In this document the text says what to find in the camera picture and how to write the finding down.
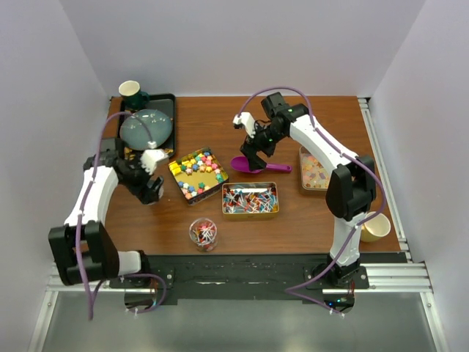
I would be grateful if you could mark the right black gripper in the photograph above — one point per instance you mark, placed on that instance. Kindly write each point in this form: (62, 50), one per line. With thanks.
(253, 145)

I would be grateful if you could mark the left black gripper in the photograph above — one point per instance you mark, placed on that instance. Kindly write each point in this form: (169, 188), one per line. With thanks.
(145, 193)

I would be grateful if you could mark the magenta plastic scoop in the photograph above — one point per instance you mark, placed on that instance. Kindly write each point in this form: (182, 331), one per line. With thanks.
(242, 164)

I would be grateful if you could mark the gold tin of lollipops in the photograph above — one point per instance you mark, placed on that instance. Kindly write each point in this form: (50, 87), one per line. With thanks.
(250, 201)

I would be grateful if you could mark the gold tin of star candies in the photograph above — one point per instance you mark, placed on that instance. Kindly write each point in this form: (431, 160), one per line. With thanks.
(198, 175)

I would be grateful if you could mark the gold tin of gummy candies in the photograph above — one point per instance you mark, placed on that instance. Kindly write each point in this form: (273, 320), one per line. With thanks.
(313, 176)

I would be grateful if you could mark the clear glass jar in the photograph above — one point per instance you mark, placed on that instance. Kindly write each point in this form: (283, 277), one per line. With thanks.
(203, 233)

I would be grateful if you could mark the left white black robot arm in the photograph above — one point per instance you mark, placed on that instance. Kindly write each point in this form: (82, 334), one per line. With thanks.
(82, 245)

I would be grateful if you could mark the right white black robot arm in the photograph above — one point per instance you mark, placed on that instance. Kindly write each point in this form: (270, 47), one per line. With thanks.
(352, 181)

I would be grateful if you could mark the gold fork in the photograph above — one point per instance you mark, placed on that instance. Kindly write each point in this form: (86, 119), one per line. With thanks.
(129, 152)

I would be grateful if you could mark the teal ceramic plate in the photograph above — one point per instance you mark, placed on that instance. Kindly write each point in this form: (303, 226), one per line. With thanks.
(146, 125)

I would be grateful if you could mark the dark green mug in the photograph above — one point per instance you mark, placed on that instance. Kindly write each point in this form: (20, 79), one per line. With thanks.
(133, 97)

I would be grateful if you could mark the black serving tray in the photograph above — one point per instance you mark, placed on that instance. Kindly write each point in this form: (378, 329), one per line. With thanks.
(166, 104)

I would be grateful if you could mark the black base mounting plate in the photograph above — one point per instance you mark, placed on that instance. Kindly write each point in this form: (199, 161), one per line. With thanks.
(247, 277)

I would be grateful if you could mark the yellow mug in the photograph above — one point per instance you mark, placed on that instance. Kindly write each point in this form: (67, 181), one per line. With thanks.
(375, 228)

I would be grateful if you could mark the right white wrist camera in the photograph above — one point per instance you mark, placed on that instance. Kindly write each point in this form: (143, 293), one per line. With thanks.
(245, 120)

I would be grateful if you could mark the aluminium frame rail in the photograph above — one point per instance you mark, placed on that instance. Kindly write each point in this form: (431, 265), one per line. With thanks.
(382, 278)

